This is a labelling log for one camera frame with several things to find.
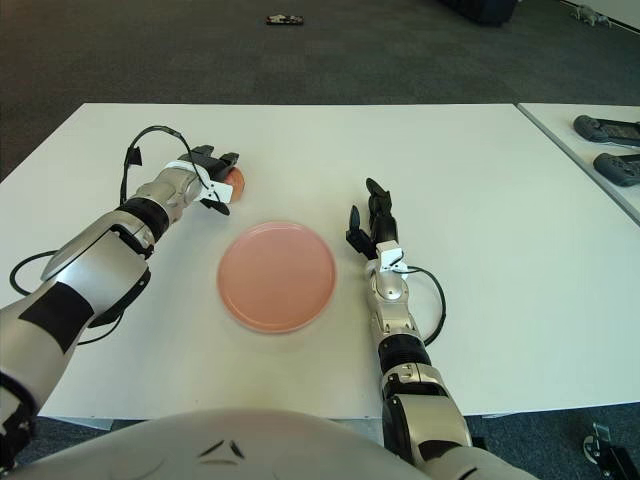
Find black left elbow cable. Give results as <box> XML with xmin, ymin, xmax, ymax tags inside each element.
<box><xmin>9</xmin><ymin>251</ymin><xmax>124</xmax><ymax>347</ymax></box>

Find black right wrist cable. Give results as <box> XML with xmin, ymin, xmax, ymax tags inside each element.
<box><xmin>404</xmin><ymin>266</ymin><xmax>446</xmax><ymax>346</ymax></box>

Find black wheeled stand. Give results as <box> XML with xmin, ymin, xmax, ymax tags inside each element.
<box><xmin>582</xmin><ymin>422</ymin><xmax>640</xmax><ymax>480</ymax></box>

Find dark furniture base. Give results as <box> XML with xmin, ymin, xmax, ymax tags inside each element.
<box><xmin>437</xmin><ymin>0</ymin><xmax>516</xmax><ymax>29</ymax></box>

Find small grey floor toy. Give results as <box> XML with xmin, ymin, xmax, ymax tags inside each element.
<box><xmin>569</xmin><ymin>4</ymin><xmax>612</xmax><ymax>26</ymax></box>

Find grey robot torso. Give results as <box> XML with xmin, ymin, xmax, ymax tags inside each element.
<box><xmin>0</xmin><ymin>407</ymin><xmax>431</xmax><ymax>480</ymax></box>

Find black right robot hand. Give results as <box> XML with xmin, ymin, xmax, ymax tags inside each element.
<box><xmin>343</xmin><ymin>177</ymin><xmax>401</xmax><ymax>261</ymax></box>

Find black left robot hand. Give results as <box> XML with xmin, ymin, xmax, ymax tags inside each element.
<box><xmin>174</xmin><ymin>145</ymin><xmax>241</xmax><ymax>217</ymax></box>

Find red yellow apple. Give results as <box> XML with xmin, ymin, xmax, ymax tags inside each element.
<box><xmin>223</xmin><ymin>169</ymin><xmax>246</xmax><ymax>203</ymax></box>

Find pink round plate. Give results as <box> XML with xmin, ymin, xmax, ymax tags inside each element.
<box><xmin>216</xmin><ymin>220</ymin><xmax>337</xmax><ymax>335</ymax></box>

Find dark grey handheld controller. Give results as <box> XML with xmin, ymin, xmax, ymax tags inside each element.
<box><xmin>573</xmin><ymin>114</ymin><xmax>640</xmax><ymax>148</ymax></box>
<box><xmin>593</xmin><ymin>152</ymin><xmax>640</xmax><ymax>188</ymax></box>

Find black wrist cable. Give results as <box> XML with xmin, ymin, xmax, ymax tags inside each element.
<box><xmin>404</xmin><ymin>266</ymin><xmax>446</xmax><ymax>346</ymax></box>
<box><xmin>118</xmin><ymin>126</ymin><xmax>214</xmax><ymax>206</ymax></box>

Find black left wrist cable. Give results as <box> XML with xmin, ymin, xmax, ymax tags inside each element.
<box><xmin>118</xmin><ymin>126</ymin><xmax>214</xmax><ymax>206</ymax></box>

